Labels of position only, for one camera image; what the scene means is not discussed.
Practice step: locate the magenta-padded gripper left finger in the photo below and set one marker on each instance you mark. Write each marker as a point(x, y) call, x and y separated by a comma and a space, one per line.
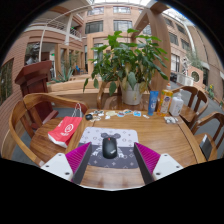
point(60, 165)

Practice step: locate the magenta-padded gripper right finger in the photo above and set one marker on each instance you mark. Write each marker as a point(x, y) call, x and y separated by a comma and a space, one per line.
point(163, 165)

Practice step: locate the black computer mouse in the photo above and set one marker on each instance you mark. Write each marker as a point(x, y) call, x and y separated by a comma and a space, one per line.
point(109, 148)

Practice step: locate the grey white printed mouse pad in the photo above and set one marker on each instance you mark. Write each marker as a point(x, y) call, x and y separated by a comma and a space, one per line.
point(125, 138)

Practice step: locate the wooden armchair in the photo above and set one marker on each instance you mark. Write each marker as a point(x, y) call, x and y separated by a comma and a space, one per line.
point(43, 140)
point(101, 98)
point(188, 113)
point(216, 116)

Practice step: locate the red paper bag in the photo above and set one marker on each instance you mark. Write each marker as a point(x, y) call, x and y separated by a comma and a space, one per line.
point(65, 131)

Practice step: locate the small white earbud case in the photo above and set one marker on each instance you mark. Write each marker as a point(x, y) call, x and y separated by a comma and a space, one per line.
point(170, 119)

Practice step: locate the black notebook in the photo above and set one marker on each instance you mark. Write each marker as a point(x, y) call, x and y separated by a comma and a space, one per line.
point(206, 146)

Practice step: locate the small black round object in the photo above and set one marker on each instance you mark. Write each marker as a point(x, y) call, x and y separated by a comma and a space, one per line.
point(88, 116)

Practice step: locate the white pump bottle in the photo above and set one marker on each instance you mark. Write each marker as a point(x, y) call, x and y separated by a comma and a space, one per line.
point(176, 105)

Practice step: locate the blue tube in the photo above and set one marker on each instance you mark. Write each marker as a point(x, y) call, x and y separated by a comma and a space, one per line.
point(153, 103)

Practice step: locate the potted yellow flowers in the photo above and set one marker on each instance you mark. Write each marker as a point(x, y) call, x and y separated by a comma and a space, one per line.
point(210, 91)

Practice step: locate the agave plant in wooden planter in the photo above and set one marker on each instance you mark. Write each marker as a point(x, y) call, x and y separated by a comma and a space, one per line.
point(65, 76)

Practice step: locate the dark red wooden lectern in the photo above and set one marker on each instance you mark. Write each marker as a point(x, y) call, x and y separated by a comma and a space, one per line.
point(33, 78)

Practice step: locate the green plant in white pot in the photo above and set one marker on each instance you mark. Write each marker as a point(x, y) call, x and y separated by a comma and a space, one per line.
point(130, 60)

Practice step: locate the dark bust statue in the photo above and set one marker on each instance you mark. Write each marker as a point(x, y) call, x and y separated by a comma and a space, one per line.
point(30, 55)

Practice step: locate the white sculpture on pedestal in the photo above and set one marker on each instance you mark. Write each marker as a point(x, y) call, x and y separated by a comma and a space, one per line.
point(185, 79)

